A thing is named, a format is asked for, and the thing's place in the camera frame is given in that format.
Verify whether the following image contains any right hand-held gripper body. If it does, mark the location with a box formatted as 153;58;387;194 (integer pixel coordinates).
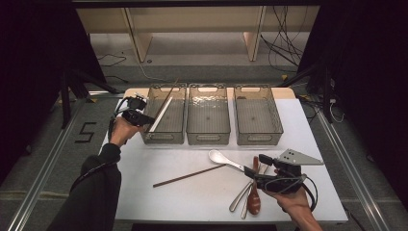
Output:
256;148;324;195

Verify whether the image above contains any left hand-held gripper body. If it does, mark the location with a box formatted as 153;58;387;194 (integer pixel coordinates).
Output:
113;92;152;128

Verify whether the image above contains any white chopstick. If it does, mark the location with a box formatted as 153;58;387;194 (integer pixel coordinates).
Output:
148;95;173;134
149;95;174;134

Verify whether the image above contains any smoky clear plastic bin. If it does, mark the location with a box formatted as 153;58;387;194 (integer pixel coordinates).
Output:
233;84;285;146
139;83;188;145
186;83;232;146

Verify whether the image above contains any brown wooden spoon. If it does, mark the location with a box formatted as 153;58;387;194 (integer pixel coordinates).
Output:
246;155;262;216

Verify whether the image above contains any silver metal fork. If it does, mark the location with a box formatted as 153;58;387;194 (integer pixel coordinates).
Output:
240;163;269;220

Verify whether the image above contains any white ceramic spoon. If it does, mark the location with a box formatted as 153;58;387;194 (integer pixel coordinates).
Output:
208;149;246;173

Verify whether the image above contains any person's left hand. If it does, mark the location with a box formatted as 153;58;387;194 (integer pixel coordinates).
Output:
109;115;145;148

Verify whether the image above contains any person's right hand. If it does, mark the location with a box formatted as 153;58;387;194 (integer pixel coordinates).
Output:
266;187;311;217

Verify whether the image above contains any black metal stand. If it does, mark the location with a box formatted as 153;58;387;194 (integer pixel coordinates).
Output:
59;65;121;130
276;61;336;124

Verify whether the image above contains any beige wooden shelf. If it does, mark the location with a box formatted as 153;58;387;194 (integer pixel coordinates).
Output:
76;5;321;64

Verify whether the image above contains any black curtain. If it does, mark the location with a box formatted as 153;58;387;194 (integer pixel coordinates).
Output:
296;0;408;206
0;0;107;184

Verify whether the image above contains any right hand-held gripper cable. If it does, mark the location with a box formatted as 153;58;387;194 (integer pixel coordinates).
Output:
264;172;319;213

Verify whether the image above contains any hand-held gripper cable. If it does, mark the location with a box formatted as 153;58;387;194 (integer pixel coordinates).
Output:
264;172;319;213
68;97;129;193

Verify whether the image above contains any short aluminium floor rail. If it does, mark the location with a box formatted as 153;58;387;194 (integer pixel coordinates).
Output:
87;90;126;98

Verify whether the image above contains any white floor cable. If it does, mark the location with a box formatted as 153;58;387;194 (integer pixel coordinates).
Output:
138;61;169;83

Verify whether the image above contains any black floor cable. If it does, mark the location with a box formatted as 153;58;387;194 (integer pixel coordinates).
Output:
96;52;129;85

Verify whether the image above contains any left hand-held gripper cable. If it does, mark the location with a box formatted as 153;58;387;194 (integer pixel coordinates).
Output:
68;97;129;193

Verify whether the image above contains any black cable bundle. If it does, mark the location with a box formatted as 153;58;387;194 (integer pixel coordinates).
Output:
259;5;311;74

